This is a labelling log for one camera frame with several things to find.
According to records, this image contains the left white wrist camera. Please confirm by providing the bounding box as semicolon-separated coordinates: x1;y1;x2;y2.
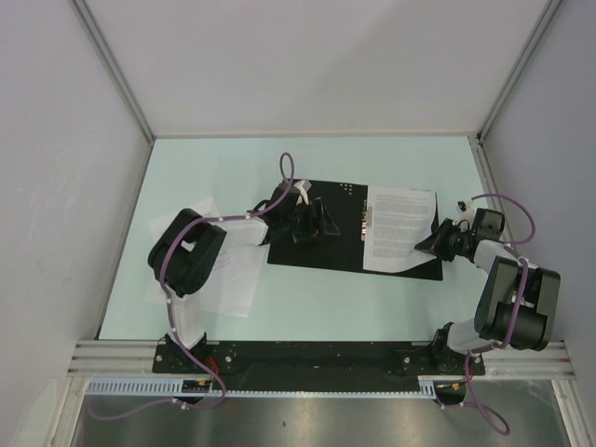
292;179;311;205

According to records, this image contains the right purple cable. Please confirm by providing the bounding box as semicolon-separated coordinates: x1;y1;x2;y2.
458;193;536;437

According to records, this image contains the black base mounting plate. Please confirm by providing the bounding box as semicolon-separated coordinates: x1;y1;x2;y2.
152;339;488;392

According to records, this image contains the printed paper sheet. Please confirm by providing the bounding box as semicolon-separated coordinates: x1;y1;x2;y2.
363;185;437;274
148;196;243;307

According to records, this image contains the grey slotted cable duct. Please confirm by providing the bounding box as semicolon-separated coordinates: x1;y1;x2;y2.
86;374;471;401

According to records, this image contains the purple cable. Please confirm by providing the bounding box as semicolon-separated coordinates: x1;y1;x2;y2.
458;193;536;437
86;152;299;423

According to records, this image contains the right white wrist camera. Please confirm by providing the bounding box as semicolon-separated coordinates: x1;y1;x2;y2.
454;198;476;225

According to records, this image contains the black clip folder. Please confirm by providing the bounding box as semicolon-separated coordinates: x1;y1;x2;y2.
267;181;443;281

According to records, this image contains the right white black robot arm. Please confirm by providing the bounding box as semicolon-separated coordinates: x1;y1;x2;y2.
414;209;561;374

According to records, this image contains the aluminium front frame rail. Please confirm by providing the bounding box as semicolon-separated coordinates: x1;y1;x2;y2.
67;340;576;381

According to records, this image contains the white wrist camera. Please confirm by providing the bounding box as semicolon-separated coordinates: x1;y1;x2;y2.
454;198;476;225
292;179;311;205

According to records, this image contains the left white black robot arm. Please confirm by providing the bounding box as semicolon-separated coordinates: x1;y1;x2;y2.
147;180;341;373

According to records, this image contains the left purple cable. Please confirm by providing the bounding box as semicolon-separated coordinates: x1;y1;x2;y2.
86;152;299;423

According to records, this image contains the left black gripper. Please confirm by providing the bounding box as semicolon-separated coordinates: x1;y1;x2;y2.
281;197;339;243

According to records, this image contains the bottom white paper sheet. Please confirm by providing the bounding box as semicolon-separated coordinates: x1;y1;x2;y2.
198;247;266;318

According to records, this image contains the left aluminium corner post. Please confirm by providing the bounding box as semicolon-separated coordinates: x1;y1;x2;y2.
67;0;156;143

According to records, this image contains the right aluminium corner post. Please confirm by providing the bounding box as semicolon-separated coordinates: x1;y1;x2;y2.
475;0;567;141

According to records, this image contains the right aluminium side rail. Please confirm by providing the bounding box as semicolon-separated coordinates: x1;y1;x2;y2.
467;134;549;344

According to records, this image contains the aluminium corner post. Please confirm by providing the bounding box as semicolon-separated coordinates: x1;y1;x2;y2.
67;0;156;143
475;0;567;141

